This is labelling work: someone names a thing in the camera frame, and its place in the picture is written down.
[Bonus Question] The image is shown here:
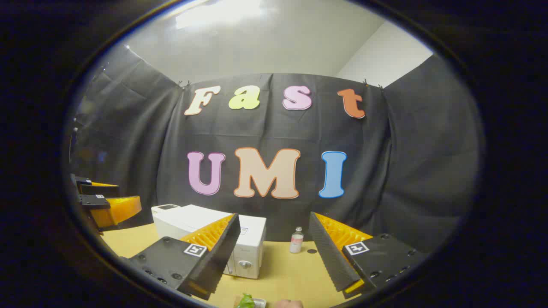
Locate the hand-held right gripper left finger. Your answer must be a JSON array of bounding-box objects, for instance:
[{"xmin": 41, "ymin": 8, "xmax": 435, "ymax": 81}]
[{"xmin": 122, "ymin": 213, "xmax": 241, "ymax": 301}]

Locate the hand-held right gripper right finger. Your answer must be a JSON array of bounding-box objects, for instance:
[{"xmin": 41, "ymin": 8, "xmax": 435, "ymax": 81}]
[{"xmin": 307, "ymin": 211, "xmax": 429, "ymax": 300}]

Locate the white microwave oven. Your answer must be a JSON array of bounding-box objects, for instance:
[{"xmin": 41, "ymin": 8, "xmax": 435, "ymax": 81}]
[{"xmin": 153, "ymin": 204, "xmax": 267, "ymax": 280}]

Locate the small clear bottle pink label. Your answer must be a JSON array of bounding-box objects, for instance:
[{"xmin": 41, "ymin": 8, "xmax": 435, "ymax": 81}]
[{"xmin": 290, "ymin": 227, "xmax": 304, "ymax": 254}]

